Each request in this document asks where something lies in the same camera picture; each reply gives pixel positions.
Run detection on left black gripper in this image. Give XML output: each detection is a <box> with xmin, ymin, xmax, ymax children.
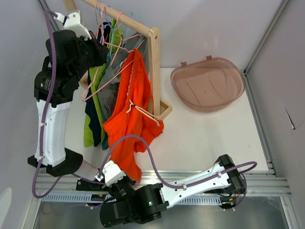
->
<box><xmin>70</xmin><ymin>30</ymin><xmax>108</xmax><ymax>80</ymax></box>

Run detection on pink wire hanger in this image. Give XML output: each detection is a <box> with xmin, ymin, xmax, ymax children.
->
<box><xmin>81</xmin><ymin>58</ymin><xmax>127</xmax><ymax>102</ymax></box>
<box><xmin>95</xmin><ymin>0</ymin><xmax>105</xmax><ymax>45</ymax></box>
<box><xmin>104</xmin><ymin>11</ymin><xmax>146</xmax><ymax>54</ymax></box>

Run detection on lime green shorts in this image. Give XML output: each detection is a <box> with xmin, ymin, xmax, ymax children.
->
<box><xmin>83</xmin><ymin>19</ymin><xmax>120</xmax><ymax>147</ymax></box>

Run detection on navy blue shorts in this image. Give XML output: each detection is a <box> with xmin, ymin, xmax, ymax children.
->
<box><xmin>85</xmin><ymin>22</ymin><xmax>112</xmax><ymax>147</ymax></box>

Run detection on grey shorts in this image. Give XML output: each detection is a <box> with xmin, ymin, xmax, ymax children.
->
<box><xmin>97</xmin><ymin>36</ymin><xmax>149</xmax><ymax>121</ymax></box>

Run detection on teal shorts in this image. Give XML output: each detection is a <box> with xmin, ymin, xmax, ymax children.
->
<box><xmin>99</xmin><ymin>57</ymin><xmax>111</xmax><ymax>150</ymax></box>

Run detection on orange shorts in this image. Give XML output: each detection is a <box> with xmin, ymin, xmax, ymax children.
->
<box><xmin>103</xmin><ymin>50</ymin><xmax>164</xmax><ymax>182</ymax></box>

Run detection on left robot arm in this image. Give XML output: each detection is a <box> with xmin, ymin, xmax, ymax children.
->
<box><xmin>28</xmin><ymin>30</ymin><xmax>109</xmax><ymax>191</ymax></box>

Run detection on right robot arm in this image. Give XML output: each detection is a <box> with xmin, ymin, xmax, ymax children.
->
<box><xmin>100</xmin><ymin>155</ymin><xmax>246</xmax><ymax>228</ymax></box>

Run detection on wooden clothes rack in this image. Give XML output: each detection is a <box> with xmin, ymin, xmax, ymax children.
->
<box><xmin>64</xmin><ymin>0</ymin><xmax>173</xmax><ymax>125</ymax></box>

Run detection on pink translucent plastic basin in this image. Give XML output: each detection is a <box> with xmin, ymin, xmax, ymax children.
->
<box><xmin>170</xmin><ymin>56</ymin><xmax>246</xmax><ymax>113</ymax></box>

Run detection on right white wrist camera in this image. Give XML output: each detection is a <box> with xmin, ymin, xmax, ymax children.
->
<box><xmin>95</xmin><ymin>160</ymin><xmax>126</xmax><ymax>187</ymax></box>

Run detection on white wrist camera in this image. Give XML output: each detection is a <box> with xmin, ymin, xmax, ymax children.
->
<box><xmin>95</xmin><ymin>160</ymin><xmax>126</xmax><ymax>187</ymax></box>
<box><xmin>53</xmin><ymin>11</ymin><xmax>92</xmax><ymax>41</ymax></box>

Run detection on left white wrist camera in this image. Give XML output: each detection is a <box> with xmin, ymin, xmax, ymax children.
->
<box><xmin>53</xmin><ymin>11</ymin><xmax>92</xmax><ymax>41</ymax></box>

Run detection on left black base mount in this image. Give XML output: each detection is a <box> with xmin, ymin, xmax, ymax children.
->
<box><xmin>76</xmin><ymin>179</ymin><xmax>107</xmax><ymax>191</ymax></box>

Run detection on white slotted cable duct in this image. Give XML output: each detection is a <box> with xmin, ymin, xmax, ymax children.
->
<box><xmin>42</xmin><ymin>193</ymin><xmax>222</xmax><ymax>206</ymax></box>

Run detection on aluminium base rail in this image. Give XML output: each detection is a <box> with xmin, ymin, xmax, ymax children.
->
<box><xmin>32</xmin><ymin>168</ymin><xmax>291</xmax><ymax>198</ymax></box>

